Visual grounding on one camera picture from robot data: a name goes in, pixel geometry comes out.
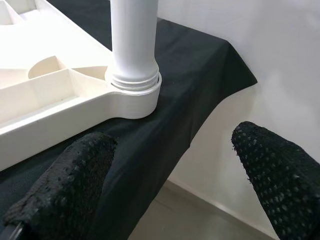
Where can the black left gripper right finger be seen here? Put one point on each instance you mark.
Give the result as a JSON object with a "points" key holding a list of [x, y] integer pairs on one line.
{"points": [[287, 187]]}

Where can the black table cloth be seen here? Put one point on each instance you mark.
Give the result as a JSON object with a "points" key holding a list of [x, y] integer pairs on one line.
{"points": [[187, 75]]}

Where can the white plastic table top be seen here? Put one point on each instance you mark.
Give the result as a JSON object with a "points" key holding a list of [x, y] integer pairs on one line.
{"points": [[50, 100]]}

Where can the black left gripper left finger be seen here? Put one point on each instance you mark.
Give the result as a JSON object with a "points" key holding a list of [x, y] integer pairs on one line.
{"points": [[67, 187]]}

